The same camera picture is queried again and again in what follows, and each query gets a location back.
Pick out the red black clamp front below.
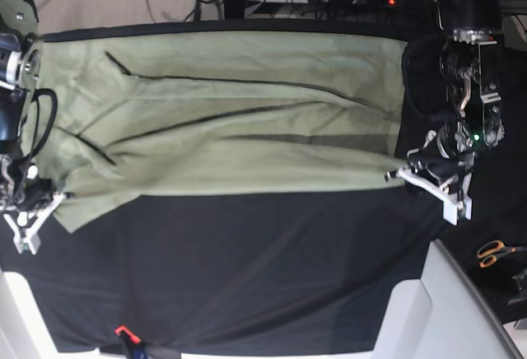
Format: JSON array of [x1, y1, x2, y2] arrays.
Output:
[[114, 325, 149, 359]]

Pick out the black table cloth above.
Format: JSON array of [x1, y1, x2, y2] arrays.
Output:
[[1, 35, 526, 356]]

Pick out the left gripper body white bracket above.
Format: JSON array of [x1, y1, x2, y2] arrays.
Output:
[[385, 130, 473, 224]]

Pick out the white bin right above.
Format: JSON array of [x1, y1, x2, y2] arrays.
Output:
[[371, 240, 522, 359]]

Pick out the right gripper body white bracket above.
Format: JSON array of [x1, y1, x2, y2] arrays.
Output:
[[2, 163, 75, 255]]

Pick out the light green T-shirt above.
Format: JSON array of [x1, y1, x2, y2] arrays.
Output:
[[36, 31, 405, 232]]

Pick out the orange handled scissors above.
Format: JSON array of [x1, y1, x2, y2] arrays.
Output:
[[477, 240, 526, 268]]

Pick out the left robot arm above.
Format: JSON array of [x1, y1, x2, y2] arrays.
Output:
[[385, 0, 505, 225]]

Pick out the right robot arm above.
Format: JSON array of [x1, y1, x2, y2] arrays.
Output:
[[1, 0, 70, 254]]

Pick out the white bin left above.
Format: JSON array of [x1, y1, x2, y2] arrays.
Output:
[[1, 271, 100, 358]]

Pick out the white bin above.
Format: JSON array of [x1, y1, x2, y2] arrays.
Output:
[[371, 240, 522, 359], [1, 271, 100, 358]]

